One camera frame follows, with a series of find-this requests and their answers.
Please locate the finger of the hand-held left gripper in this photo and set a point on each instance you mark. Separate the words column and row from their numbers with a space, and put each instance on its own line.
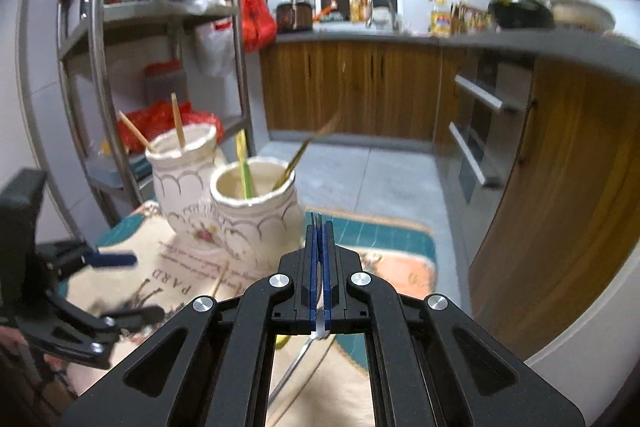
column 112, row 259
column 135, row 314

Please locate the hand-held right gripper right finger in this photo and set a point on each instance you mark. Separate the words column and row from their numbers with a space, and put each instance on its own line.
column 326, row 257

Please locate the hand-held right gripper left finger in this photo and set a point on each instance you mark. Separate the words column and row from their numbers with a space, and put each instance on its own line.
column 312, row 257

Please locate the white ceramic double utensil holder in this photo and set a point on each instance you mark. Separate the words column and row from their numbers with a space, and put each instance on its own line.
column 250, row 217

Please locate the yellow silicone spatula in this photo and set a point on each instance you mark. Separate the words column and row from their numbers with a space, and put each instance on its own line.
column 243, row 162
column 282, row 341

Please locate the wooden chopstick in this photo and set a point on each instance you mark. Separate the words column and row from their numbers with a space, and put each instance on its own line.
column 220, row 279
column 136, row 132
column 177, row 122

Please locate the printed horse tablecloth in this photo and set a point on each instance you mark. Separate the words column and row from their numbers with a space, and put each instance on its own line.
column 390, row 267

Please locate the yellow sponge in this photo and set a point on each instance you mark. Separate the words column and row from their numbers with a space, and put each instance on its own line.
column 105, row 149

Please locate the large red plastic bag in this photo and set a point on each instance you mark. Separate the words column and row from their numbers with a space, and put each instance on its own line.
column 160, row 122

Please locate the wooden base cabinets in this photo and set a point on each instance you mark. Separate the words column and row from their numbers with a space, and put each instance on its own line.
column 350, row 87

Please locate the red lidded container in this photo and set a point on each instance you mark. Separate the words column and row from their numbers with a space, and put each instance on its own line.
column 162, row 82

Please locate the built-in steel oven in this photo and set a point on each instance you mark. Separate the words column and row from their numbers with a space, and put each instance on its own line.
column 490, row 122

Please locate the hanging white plastic bag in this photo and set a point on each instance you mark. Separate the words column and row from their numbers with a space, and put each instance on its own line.
column 215, row 49

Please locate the dark red pressure cooker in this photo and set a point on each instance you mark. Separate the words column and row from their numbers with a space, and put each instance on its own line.
column 295, row 16

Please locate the stainless steel shelf rack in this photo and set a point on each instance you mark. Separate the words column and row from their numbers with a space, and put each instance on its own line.
column 165, row 14

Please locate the orange kitchen tool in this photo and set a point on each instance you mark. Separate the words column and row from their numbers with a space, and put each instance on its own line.
column 331, row 10

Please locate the orange liquid bottles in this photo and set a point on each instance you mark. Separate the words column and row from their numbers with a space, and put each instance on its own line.
column 358, row 9

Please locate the hanging red plastic bag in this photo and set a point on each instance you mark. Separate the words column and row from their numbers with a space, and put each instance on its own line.
column 255, row 12

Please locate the yellow oil bottle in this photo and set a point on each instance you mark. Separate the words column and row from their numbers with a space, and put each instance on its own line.
column 440, row 19

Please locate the black wok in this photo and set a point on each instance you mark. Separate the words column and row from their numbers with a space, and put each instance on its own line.
column 520, row 12

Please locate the white clay pot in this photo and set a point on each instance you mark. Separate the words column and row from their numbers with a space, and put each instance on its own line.
column 580, row 14

